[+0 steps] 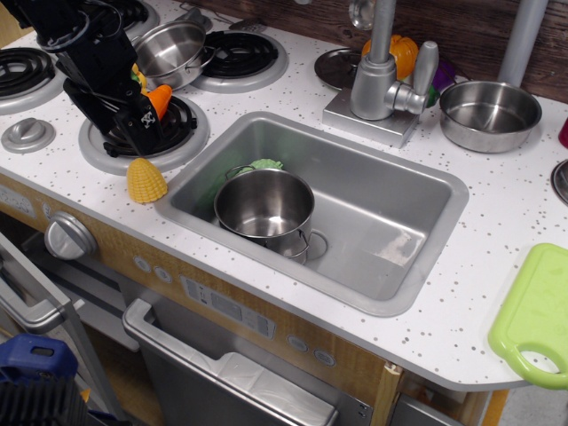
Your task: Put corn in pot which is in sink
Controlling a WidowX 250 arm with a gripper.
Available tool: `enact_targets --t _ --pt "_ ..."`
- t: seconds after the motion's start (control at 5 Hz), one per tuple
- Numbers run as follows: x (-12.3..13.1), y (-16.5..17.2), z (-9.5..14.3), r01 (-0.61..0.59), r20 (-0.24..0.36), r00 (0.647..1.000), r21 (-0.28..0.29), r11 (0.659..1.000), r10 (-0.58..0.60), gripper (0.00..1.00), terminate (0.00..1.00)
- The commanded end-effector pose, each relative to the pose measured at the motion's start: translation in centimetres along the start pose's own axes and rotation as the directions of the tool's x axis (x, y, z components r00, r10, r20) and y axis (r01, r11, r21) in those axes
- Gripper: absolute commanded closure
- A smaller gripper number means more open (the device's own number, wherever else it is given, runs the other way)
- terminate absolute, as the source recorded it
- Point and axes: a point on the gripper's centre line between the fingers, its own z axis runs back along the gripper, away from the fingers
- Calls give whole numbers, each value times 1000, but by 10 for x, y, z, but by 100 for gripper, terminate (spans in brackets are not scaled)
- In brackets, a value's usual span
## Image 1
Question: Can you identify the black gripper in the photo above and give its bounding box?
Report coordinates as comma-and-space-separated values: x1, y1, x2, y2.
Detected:
56, 31, 163, 158

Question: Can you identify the yellow toy corn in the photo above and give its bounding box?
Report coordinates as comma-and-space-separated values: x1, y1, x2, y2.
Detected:
126, 158, 168, 204

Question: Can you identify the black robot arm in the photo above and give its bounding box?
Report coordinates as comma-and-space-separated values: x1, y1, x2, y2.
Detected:
3, 1, 163, 156

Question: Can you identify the steel pot on stove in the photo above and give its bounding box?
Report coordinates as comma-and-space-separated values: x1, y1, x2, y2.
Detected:
132, 20, 217, 91

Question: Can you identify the steel pot in sink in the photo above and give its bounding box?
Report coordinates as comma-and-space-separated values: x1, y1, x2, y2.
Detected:
213, 169, 327, 264

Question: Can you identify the dark round pot lid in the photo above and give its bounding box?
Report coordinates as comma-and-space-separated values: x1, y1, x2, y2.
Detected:
314, 48, 361, 90

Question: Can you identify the grey toy sink basin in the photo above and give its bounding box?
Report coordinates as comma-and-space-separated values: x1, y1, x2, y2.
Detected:
157, 112, 469, 317

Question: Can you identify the orange toy carrot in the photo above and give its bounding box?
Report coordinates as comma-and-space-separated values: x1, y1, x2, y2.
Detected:
146, 84, 172, 120

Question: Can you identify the front right stove burner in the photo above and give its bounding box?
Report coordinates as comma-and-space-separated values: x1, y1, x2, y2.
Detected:
79, 97, 209, 176

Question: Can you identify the stove burner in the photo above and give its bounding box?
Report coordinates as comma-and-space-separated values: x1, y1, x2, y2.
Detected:
1, 47, 66, 115
192, 30, 288, 94
79, 97, 209, 176
91, 0, 160, 40

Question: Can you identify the grey stovetop knob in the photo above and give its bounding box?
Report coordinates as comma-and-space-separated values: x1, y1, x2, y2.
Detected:
1, 117, 56, 154

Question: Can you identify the silver oven knob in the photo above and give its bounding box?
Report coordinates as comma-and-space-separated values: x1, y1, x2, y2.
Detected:
44, 211, 98, 260

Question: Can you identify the back left stove burner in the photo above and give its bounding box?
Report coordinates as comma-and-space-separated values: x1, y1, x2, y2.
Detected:
91, 0, 160, 40

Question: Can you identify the green toy cabbage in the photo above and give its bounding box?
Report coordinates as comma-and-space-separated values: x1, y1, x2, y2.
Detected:
197, 158, 284, 214

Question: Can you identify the back right stove burner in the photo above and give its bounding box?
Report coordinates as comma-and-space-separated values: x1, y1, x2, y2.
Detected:
192, 30, 288, 94

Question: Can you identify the grey spatula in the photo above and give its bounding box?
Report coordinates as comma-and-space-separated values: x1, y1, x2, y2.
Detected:
229, 18, 267, 33

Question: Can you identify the silver toy faucet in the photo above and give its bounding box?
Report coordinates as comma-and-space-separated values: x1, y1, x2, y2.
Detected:
322, 1, 439, 148

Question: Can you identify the silver dishwasher door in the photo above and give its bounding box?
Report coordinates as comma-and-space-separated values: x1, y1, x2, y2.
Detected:
122, 298, 374, 425

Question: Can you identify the yellow orange toy pepper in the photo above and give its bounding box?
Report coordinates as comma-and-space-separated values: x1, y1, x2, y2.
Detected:
390, 35, 419, 81

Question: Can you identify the purple toy eggplant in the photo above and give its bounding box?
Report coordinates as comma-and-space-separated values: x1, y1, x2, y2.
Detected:
426, 60, 456, 108

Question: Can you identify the steel pan by faucet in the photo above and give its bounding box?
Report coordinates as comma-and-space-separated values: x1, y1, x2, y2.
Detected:
439, 81, 542, 154

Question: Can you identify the grey vertical pole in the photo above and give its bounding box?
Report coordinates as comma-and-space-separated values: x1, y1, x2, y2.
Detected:
497, 0, 548, 87

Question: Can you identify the red object at edge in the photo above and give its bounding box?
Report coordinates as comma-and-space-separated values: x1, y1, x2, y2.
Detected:
558, 119, 568, 148

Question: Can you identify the green cutting board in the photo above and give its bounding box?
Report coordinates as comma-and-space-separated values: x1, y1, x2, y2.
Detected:
488, 243, 567, 390

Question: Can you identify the silver oven door handle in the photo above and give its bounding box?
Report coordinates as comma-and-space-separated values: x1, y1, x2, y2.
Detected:
0, 230, 85, 336

